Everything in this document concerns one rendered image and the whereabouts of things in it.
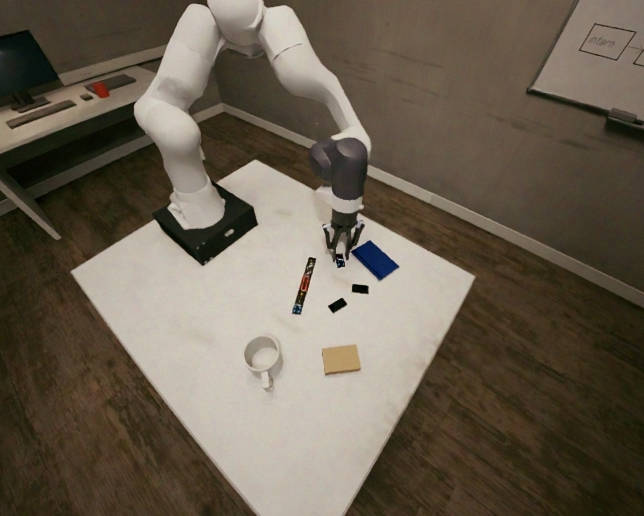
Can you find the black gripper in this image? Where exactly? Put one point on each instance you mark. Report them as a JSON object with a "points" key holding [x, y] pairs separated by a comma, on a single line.
{"points": [[342, 222]]}

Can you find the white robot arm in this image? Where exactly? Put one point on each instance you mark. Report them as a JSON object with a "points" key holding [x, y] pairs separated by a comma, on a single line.
{"points": [[182, 77]]}

